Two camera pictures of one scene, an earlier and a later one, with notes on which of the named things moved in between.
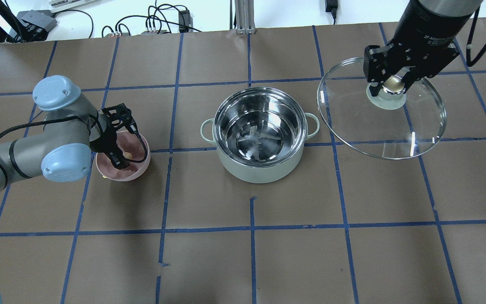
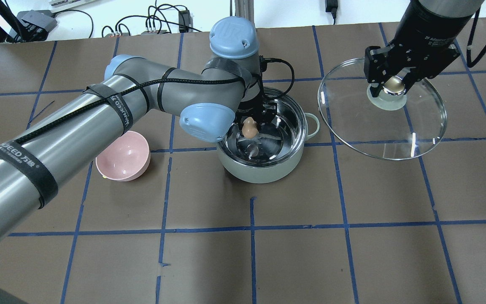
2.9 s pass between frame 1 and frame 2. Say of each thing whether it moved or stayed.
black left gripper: moved
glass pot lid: stayed
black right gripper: stayed
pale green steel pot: stayed
